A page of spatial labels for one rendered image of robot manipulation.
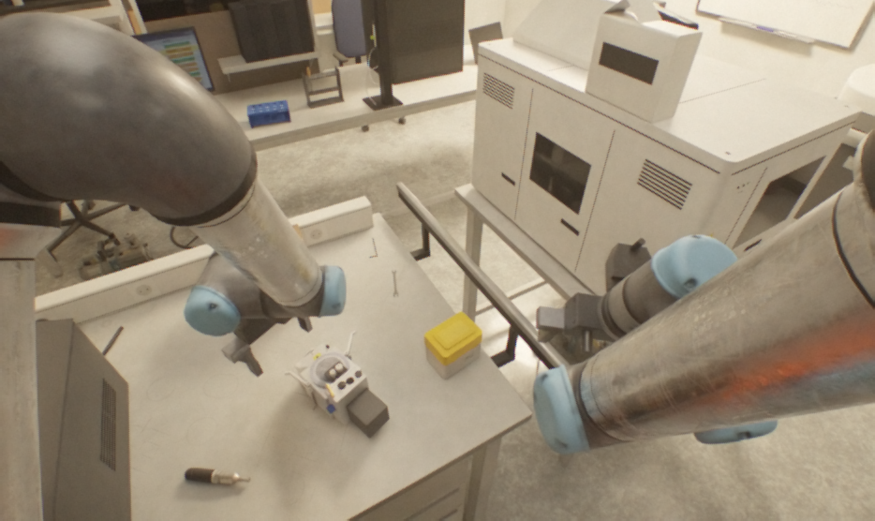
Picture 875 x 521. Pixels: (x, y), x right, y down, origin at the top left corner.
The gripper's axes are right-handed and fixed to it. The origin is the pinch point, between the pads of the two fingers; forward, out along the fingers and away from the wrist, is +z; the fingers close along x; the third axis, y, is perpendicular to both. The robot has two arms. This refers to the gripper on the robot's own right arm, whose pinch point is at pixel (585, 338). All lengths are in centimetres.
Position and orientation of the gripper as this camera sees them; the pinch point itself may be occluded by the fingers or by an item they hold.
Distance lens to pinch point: 73.8
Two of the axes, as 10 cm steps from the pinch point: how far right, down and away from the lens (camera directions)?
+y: -1.4, 8.9, -4.3
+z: -0.7, 4.2, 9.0
